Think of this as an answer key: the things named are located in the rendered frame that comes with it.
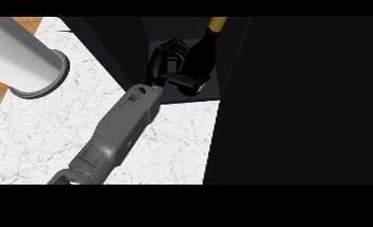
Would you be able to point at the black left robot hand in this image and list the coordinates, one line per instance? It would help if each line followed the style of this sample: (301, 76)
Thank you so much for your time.
(159, 60)

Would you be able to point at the black wine bottle gold neck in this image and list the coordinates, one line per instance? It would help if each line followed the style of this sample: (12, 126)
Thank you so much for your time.
(202, 56)

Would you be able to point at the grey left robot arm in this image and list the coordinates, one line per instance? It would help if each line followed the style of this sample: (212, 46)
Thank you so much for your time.
(121, 122)

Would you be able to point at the dark cabinet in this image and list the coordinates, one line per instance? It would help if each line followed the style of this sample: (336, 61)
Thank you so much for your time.
(117, 46)

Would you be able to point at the dark grey cabinet door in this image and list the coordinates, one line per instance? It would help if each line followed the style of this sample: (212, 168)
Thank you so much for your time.
(296, 106)

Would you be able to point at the pale grey cylinder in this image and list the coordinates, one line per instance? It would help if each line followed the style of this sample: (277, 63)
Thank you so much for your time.
(27, 63)

